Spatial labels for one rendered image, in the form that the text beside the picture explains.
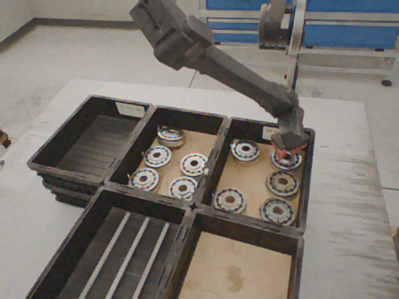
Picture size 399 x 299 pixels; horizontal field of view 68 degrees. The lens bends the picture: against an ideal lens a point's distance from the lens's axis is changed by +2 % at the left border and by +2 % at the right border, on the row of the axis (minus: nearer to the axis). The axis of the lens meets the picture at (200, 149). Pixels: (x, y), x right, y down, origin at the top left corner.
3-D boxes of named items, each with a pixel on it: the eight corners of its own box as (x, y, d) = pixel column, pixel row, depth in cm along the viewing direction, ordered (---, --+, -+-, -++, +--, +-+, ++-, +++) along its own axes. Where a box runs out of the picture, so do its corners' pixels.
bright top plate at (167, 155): (149, 145, 111) (148, 144, 110) (175, 148, 109) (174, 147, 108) (139, 165, 104) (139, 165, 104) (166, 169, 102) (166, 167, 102)
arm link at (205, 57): (186, 7, 55) (152, 40, 62) (189, 30, 53) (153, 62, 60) (298, 87, 84) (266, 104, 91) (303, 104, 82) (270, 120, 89)
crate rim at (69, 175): (92, 98, 125) (90, 93, 123) (156, 109, 117) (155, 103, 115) (27, 169, 100) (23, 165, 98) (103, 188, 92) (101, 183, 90)
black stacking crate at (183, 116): (160, 126, 124) (156, 105, 116) (229, 138, 116) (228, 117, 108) (113, 204, 99) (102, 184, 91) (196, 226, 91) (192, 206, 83)
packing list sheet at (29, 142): (25, 130, 146) (25, 129, 146) (67, 134, 141) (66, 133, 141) (-23, 183, 125) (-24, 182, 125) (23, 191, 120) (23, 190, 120)
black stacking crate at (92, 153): (100, 115, 132) (91, 94, 124) (159, 126, 124) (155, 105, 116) (41, 185, 107) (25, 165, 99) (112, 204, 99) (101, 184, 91)
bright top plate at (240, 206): (219, 184, 96) (219, 183, 95) (249, 192, 93) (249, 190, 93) (208, 210, 90) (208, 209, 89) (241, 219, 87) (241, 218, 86)
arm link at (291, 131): (290, 85, 82) (264, 99, 87) (289, 113, 74) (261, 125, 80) (313, 112, 87) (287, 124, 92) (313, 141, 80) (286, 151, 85)
